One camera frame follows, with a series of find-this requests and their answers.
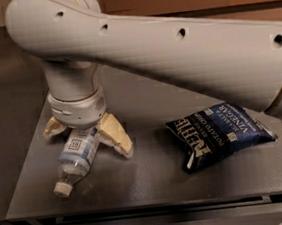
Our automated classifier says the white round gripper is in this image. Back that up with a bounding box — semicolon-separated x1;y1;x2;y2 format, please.
43;86;134;158

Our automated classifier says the blue label plastic bottle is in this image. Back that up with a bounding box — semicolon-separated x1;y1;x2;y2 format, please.
54;127;99;198

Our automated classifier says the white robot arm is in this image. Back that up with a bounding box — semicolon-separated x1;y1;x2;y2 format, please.
5;0;282;129

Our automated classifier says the dark blue chips bag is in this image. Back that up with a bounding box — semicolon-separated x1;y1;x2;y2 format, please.
165;102;277;174

